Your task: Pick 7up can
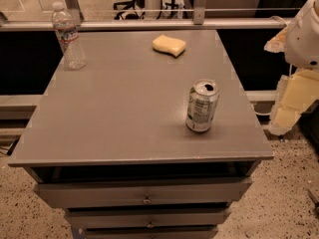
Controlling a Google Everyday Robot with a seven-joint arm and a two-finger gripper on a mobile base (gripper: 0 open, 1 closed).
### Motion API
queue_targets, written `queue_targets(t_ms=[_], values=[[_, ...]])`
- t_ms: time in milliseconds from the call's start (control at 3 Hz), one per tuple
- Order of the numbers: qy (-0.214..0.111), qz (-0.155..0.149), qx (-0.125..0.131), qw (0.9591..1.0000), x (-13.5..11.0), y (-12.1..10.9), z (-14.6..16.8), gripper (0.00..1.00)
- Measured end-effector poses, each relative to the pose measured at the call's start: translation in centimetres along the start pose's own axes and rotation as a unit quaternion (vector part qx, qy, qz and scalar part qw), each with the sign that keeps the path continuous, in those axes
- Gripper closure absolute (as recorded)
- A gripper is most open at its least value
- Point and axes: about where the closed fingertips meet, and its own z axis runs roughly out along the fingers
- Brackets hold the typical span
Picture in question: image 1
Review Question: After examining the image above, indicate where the silver green 7up can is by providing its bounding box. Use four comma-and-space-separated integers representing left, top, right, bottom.
185, 79, 219, 132

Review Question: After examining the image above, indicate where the metal railing frame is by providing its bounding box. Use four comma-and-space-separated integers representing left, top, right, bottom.
0, 0, 306, 31

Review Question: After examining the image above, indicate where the clear plastic water bottle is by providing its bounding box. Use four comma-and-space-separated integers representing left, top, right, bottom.
52, 2, 86, 70

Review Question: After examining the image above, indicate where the bottom grey drawer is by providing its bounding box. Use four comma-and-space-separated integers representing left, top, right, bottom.
84, 226, 218, 239

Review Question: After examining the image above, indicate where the yellow sponge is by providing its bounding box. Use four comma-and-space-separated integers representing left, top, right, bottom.
152, 35, 186, 57

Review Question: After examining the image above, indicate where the grey drawer cabinet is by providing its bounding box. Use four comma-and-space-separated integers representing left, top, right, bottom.
7, 29, 275, 239

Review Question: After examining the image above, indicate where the black office chair base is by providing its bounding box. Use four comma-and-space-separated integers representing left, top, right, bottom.
113, 0, 145, 20

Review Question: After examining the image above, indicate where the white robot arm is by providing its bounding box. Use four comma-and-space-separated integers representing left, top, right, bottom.
284, 0, 319, 70

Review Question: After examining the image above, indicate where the top grey drawer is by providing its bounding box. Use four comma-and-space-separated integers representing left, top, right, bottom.
34, 177, 252, 208

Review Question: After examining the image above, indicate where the grey drawer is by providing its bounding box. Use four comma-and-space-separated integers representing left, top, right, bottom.
34, 177, 252, 208
66, 206, 230, 229
84, 226, 218, 239

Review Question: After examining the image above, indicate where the yellow foam padding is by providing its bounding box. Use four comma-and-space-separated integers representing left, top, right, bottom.
268, 69, 319, 135

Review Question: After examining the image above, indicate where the middle grey drawer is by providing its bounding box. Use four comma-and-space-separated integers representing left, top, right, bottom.
66, 206, 230, 229

